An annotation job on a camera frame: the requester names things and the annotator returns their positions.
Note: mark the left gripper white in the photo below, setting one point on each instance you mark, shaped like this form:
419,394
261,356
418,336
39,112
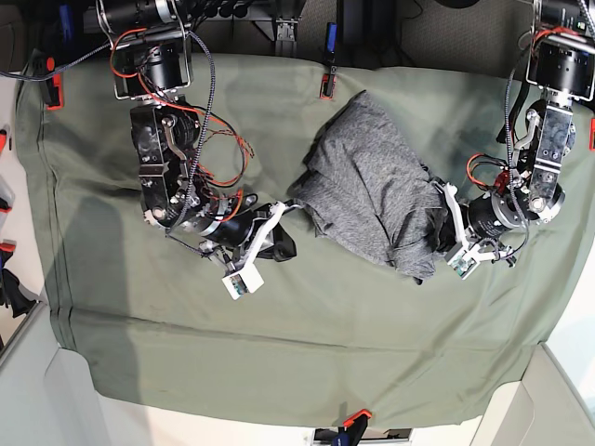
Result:
471,234

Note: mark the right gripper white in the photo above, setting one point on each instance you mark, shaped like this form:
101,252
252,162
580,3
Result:
236,244

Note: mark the grey heathered T-shirt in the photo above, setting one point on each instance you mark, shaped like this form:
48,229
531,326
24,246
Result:
366,189

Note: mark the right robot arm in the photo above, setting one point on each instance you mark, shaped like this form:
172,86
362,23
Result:
158,60

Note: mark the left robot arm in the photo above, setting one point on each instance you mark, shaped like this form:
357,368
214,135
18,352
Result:
523,189

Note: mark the green table cloth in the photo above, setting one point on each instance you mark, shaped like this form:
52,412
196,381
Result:
328,333

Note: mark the red clamp right edge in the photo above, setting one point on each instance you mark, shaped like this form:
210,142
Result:
592,135

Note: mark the red clamp edge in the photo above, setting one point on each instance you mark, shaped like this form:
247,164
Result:
51,88
592,135

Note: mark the orange black clamp bottom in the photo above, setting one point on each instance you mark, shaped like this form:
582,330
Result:
352,430

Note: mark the red clamp left edge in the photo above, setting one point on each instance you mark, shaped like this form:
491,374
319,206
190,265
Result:
51,88

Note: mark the red black clamps left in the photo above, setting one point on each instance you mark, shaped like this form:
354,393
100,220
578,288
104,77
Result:
7,249

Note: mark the blue handled clamp top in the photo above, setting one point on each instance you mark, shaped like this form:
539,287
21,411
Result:
329,78

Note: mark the aluminium frame bracket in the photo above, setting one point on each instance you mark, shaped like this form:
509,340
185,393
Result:
286,39

